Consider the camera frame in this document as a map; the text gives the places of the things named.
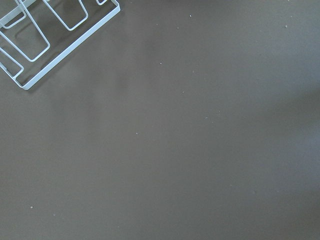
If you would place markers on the white wire dish rack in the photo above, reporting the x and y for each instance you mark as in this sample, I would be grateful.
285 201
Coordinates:
36 35

